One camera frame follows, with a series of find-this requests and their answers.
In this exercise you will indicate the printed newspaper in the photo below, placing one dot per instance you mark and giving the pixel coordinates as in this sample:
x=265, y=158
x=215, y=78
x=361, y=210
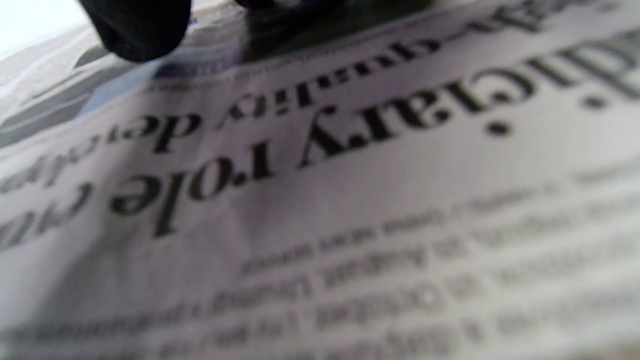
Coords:
x=350, y=200

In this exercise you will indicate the person's right hand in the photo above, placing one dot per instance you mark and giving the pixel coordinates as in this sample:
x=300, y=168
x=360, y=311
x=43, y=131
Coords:
x=140, y=27

